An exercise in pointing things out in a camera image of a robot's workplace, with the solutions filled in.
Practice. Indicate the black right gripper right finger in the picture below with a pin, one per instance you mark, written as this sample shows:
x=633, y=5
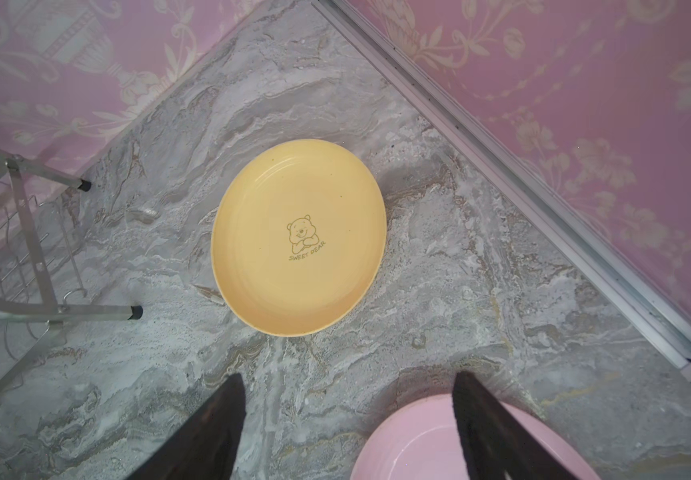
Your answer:
x=495, y=445

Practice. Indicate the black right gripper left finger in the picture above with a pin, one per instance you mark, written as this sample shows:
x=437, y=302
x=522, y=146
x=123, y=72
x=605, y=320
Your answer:
x=206, y=446

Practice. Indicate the pink plate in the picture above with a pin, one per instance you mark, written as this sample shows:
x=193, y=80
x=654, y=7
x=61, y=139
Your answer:
x=420, y=441

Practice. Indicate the yellow plate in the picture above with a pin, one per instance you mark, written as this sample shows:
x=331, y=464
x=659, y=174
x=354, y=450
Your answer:
x=298, y=238

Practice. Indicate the chrome two-tier dish rack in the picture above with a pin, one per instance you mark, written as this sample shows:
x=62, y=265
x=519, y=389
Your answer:
x=39, y=274

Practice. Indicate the right aluminium corner post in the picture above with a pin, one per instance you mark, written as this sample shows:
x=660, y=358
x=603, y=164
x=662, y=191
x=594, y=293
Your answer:
x=660, y=322

